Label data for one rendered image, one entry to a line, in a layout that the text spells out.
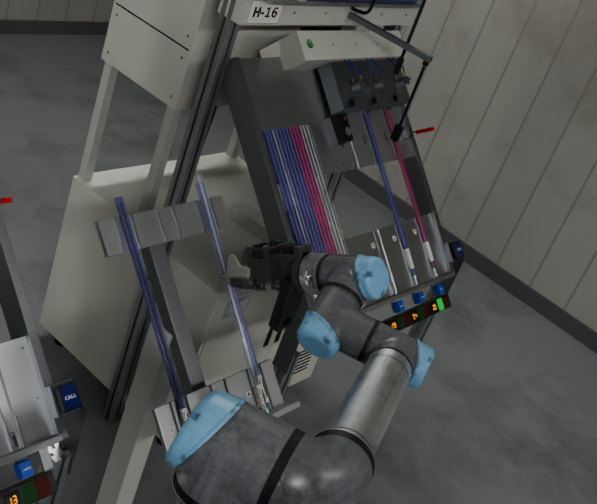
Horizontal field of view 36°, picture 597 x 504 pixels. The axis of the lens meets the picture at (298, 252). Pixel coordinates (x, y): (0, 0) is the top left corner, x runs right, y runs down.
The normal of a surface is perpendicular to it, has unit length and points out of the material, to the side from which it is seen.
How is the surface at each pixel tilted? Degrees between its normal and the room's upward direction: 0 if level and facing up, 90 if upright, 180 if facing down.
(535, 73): 90
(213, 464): 78
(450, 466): 0
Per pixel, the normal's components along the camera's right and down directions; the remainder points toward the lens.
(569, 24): -0.65, 0.17
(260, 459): -0.04, -0.29
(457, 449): 0.32, -0.83
